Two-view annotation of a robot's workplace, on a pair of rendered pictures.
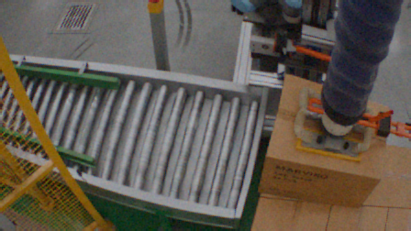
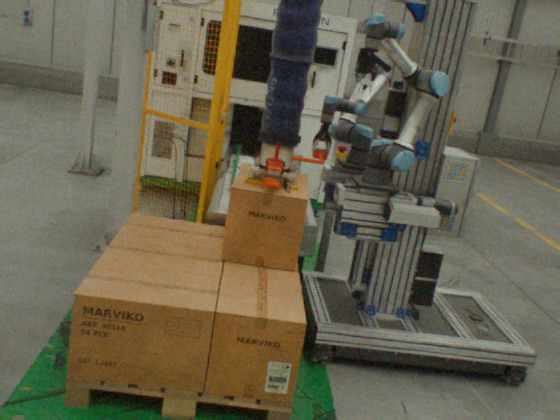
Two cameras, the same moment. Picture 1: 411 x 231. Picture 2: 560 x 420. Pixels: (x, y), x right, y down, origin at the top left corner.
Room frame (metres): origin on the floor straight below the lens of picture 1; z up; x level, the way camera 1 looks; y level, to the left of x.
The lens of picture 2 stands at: (-0.10, -3.75, 1.71)
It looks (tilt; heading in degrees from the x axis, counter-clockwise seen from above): 16 degrees down; 71
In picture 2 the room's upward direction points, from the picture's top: 9 degrees clockwise
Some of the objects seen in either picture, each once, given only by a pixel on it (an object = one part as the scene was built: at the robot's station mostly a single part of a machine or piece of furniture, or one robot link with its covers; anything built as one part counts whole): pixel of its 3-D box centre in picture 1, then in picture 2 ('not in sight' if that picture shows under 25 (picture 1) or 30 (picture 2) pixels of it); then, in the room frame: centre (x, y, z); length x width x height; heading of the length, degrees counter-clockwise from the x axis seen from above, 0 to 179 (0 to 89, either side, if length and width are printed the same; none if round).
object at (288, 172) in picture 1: (329, 148); (266, 214); (0.93, -0.57, 0.74); 0.60 x 0.40 x 0.40; 71
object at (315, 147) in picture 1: (332, 144); (256, 172); (0.85, -0.52, 0.97); 0.34 x 0.10 x 0.05; 72
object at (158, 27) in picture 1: (161, 56); (328, 219); (1.66, 0.22, 0.50); 0.07 x 0.07 x 1.00; 75
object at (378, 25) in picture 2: not in sight; (376, 26); (1.17, -1.00, 1.82); 0.09 x 0.08 x 0.11; 13
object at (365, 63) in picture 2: not in sight; (367, 61); (1.16, -1.00, 1.66); 0.09 x 0.08 x 0.12; 167
